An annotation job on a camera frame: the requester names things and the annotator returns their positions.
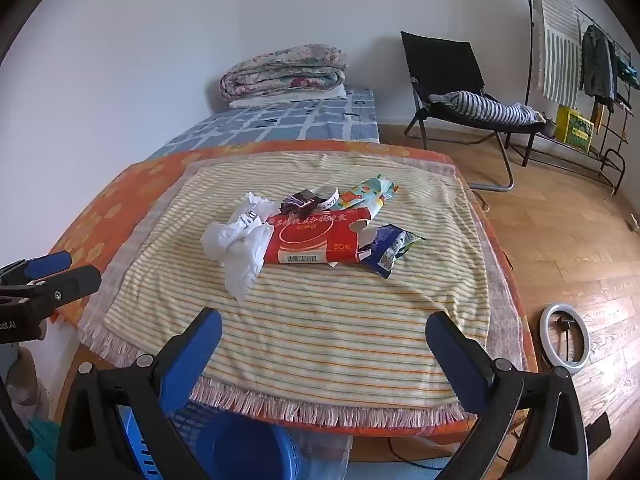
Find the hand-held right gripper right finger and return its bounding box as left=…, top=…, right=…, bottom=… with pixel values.
left=425, top=311, right=591, bottom=480

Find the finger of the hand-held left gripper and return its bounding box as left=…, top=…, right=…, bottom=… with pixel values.
left=0, top=265, right=102, bottom=322
left=0, top=251, right=72, bottom=286

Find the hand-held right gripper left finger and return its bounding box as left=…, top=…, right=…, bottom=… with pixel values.
left=57, top=307, right=223, bottom=480

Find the blue plastic basket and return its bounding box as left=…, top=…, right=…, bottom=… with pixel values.
left=165, top=400, right=303, bottom=480

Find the white paper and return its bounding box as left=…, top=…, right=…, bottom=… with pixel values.
left=200, top=191, right=276, bottom=303

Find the blue snack wrapper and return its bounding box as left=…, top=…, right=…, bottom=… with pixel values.
left=357, top=224, right=426, bottom=279

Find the pink checked fringed cloth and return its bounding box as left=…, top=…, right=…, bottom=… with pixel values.
left=80, top=152, right=528, bottom=428

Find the orange floral sheet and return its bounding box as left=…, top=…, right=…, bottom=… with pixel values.
left=47, top=140, right=538, bottom=446

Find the teal floor mat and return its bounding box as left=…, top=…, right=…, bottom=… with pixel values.
left=27, top=417, right=68, bottom=468

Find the yellow striped towel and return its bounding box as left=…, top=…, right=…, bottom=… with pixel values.
left=102, top=152, right=491, bottom=406

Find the small dark wrapper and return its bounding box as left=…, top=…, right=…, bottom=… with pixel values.
left=281, top=191, right=321, bottom=216

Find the colourful patterned wrapper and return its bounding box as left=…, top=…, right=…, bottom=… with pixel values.
left=332, top=172, right=401, bottom=211

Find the black metal clothes rack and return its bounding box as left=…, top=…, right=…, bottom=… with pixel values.
left=522, top=0, right=640, bottom=196

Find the striped pillow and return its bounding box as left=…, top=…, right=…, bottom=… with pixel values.
left=429, top=91, right=546, bottom=128

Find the blue patchwork mattress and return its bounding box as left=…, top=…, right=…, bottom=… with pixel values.
left=150, top=87, right=381, bottom=161

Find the yellow crate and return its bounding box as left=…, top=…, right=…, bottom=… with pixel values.
left=555, top=106, right=596, bottom=153

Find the folded white sheet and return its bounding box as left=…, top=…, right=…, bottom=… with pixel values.
left=229, top=85, right=348, bottom=109

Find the black folding chair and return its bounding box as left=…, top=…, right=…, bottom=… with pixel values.
left=400, top=31, right=546, bottom=192

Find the folded floral quilt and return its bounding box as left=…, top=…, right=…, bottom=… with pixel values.
left=220, top=44, right=347, bottom=102

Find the dark hanging jacket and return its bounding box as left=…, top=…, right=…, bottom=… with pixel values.
left=580, top=25, right=618, bottom=111

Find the green striped hanging towel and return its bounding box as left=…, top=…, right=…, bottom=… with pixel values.
left=531, top=0, right=585, bottom=102

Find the teal hanging garment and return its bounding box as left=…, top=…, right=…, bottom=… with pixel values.
left=615, top=55, right=640, bottom=90

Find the white ring light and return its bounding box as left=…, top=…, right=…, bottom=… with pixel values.
left=540, top=301, right=593, bottom=373

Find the black cable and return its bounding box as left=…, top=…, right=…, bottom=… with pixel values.
left=387, top=437, right=453, bottom=472

